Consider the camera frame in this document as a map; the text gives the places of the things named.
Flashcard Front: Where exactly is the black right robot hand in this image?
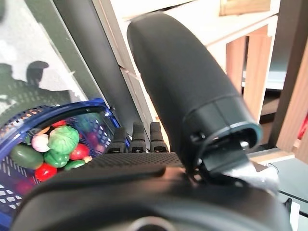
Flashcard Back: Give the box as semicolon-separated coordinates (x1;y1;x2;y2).
11;11;293;231

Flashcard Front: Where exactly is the blue plastic mesh basket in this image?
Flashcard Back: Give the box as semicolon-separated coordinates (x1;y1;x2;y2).
0;98;123;231

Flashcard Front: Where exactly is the small green toy pepper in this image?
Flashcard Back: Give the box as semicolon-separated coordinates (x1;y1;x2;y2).
64;156;93;171

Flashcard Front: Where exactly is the red toy radish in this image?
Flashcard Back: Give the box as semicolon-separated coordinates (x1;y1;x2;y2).
69;143;90;161

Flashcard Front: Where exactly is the green toy bell pepper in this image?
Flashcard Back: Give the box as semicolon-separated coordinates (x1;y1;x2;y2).
43;149;70;168

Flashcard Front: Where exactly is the green toy cabbage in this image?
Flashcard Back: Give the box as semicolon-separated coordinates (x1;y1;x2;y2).
48;126;80;155

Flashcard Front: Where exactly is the red toy tomato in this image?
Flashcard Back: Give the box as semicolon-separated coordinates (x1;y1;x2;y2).
34;162;58;182

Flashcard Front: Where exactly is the white toy garlic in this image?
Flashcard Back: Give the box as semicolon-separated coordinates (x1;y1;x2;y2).
31;134;51;153

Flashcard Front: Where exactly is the dark green toy cucumber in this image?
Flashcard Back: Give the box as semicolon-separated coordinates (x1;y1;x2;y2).
10;144;44;170

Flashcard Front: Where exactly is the light wooden shelf unit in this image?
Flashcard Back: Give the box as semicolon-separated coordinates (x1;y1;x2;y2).
92;0;280;150

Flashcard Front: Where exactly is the dark metal post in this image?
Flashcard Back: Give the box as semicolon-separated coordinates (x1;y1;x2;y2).
52;0;154;150

